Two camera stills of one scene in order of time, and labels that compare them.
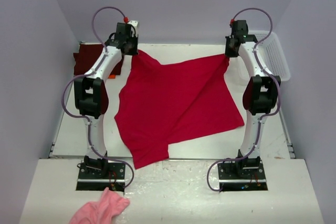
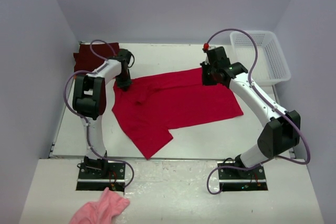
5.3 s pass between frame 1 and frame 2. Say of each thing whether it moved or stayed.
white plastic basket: stayed
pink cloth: stayed
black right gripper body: moved
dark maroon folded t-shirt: stayed
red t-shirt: moved
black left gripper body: moved
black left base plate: stayed
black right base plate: stayed
